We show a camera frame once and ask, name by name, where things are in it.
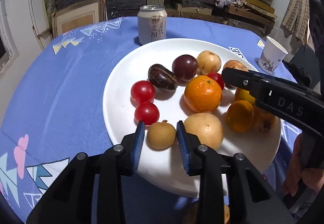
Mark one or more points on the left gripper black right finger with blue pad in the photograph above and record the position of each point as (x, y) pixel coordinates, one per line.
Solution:
(251, 198)

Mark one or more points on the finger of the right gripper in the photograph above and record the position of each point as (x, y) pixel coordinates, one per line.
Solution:
(247, 80)

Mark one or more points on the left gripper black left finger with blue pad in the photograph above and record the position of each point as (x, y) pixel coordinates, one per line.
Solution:
(89, 188)

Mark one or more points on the striped orange round fruit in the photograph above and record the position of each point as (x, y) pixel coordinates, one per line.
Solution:
(234, 64)

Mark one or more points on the small striped yellow fruit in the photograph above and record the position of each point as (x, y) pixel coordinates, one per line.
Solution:
(263, 121)

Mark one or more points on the orange yellow tomato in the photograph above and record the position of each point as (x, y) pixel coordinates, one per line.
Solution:
(239, 116)

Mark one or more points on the small red cherry tomato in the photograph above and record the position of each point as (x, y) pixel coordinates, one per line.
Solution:
(218, 78)

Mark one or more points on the tan round fruit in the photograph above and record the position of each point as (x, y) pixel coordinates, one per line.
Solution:
(208, 62)

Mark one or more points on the orange mandarin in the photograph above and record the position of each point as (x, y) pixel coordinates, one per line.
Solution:
(202, 94)

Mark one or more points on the yellow striped pepino melon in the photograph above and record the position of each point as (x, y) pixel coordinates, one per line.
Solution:
(207, 127)

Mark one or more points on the dark red plum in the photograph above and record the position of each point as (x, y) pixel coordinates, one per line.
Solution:
(185, 67)

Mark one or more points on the small brown longan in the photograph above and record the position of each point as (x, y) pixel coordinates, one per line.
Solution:
(161, 135)

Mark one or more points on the small dark purple fruit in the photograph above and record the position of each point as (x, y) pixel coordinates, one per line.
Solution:
(162, 78)

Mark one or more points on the person's hand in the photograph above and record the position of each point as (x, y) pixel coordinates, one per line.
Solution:
(312, 177)

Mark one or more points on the yellow cherry tomato on plate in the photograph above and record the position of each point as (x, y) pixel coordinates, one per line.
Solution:
(244, 95)

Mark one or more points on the white paper cup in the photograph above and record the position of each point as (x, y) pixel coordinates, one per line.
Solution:
(272, 55)

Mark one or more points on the black chair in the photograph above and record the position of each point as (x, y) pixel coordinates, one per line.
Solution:
(304, 67)

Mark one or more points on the red cherry tomato on plate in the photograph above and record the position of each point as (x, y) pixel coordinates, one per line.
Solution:
(142, 91)

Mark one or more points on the silver beverage can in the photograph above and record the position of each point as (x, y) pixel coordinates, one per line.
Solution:
(151, 23)

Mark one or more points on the cardboard framed panel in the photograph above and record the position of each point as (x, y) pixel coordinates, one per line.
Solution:
(78, 15)

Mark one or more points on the window frame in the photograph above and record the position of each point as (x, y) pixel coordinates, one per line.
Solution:
(11, 51)

